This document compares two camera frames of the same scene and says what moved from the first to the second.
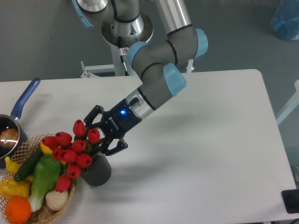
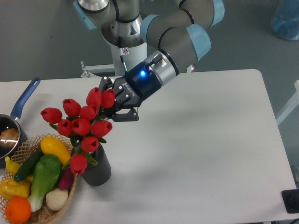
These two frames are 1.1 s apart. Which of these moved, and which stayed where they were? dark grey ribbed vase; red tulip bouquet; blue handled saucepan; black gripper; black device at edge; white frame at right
Moved: black gripper; red tulip bouquet
Stayed: black device at edge; blue handled saucepan; dark grey ribbed vase; white frame at right
